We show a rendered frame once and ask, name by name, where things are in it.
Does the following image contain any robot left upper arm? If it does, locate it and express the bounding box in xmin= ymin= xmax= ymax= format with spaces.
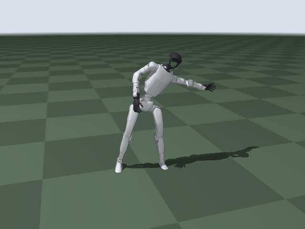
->
xmin=171 ymin=75 xmax=193 ymax=88

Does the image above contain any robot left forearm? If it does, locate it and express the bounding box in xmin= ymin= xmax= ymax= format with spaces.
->
xmin=192 ymin=81 xmax=206 ymax=90

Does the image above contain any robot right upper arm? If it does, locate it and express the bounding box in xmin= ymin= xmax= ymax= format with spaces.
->
xmin=135 ymin=62 xmax=159 ymax=80

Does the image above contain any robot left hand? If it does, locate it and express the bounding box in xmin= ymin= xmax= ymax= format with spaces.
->
xmin=203 ymin=83 xmax=216 ymax=92

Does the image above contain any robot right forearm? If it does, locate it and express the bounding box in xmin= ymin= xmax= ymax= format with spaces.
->
xmin=132 ymin=73 xmax=140 ymax=97

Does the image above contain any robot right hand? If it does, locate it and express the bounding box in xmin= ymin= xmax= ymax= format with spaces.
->
xmin=133 ymin=93 xmax=143 ymax=113

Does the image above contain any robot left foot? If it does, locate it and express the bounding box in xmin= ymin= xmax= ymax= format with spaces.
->
xmin=158 ymin=160 xmax=168 ymax=170

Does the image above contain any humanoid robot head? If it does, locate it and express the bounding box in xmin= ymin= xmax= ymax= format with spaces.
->
xmin=163 ymin=52 xmax=182 ymax=73

